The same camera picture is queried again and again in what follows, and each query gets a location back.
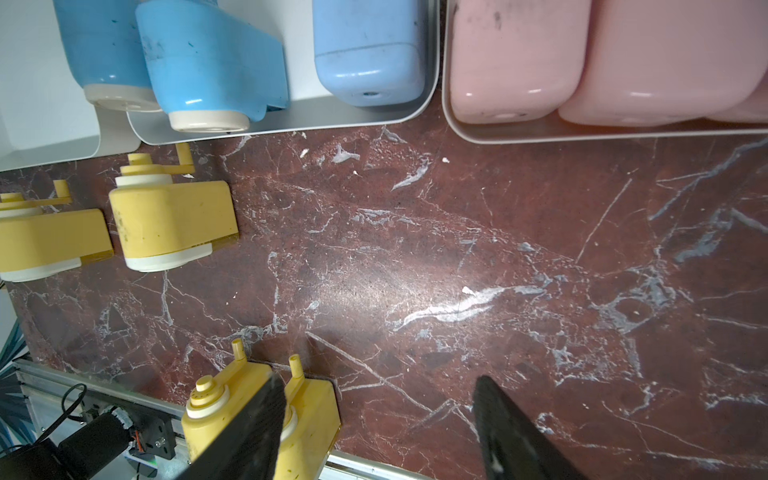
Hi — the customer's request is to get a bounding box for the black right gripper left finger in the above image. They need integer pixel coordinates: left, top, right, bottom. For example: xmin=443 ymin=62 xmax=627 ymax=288
xmin=179 ymin=374 xmax=287 ymax=480

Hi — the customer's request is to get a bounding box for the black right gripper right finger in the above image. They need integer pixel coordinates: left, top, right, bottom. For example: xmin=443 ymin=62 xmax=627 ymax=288
xmin=472 ymin=375 xmax=585 ymax=480

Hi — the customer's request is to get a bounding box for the blue pencil sharpener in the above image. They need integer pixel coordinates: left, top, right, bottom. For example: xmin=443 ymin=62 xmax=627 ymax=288
xmin=135 ymin=1 xmax=290 ymax=134
xmin=312 ymin=0 xmax=428 ymax=107
xmin=54 ymin=0 xmax=161 ymax=112

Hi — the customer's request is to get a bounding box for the pink pencil sharpener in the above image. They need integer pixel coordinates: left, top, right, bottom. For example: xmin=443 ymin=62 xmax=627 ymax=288
xmin=558 ymin=1 xmax=767 ymax=127
xmin=448 ymin=0 xmax=592 ymax=125
xmin=707 ymin=73 xmax=768 ymax=123

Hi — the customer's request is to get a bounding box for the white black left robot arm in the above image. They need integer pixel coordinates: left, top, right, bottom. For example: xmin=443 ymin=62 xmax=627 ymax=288
xmin=1 ymin=414 xmax=131 ymax=480

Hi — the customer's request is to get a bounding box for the yellow pencil sharpener lower left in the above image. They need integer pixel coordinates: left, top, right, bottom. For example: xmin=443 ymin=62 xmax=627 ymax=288
xmin=181 ymin=339 xmax=273 ymax=462

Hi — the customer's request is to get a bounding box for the yellow pencil sharpener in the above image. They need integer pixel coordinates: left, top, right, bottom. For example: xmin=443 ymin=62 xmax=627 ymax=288
xmin=1 ymin=179 xmax=114 ymax=283
xmin=274 ymin=354 xmax=342 ymax=480
xmin=109 ymin=143 xmax=239 ymax=273
xmin=181 ymin=339 xmax=273 ymax=462

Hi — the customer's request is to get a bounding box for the yellow pencil sharpener lower right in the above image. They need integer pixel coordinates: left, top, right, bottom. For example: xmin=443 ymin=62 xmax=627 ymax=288
xmin=274 ymin=354 xmax=342 ymax=480

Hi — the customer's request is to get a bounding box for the yellow pencil sharpener upper middle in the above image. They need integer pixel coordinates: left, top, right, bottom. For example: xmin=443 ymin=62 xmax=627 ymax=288
xmin=109 ymin=143 xmax=239 ymax=273

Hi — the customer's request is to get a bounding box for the yellow pencil sharpener far left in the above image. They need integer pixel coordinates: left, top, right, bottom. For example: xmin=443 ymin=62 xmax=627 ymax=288
xmin=1 ymin=179 xmax=114 ymax=283

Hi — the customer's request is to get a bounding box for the white right storage tray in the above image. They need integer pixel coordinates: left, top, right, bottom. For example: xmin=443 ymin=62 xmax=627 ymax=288
xmin=441 ymin=0 xmax=767 ymax=145

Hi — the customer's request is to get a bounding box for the white storage tray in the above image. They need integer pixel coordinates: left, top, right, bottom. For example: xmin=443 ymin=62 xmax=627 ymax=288
xmin=125 ymin=0 xmax=441 ymax=147
xmin=441 ymin=0 xmax=767 ymax=145
xmin=1 ymin=1 xmax=141 ymax=171

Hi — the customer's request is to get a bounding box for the white left storage tray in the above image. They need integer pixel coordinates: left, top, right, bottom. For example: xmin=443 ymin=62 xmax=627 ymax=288
xmin=1 ymin=1 xmax=141 ymax=171

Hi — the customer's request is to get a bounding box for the white middle storage tray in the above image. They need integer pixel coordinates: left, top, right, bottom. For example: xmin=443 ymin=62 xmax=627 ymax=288
xmin=125 ymin=0 xmax=441 ymax=147

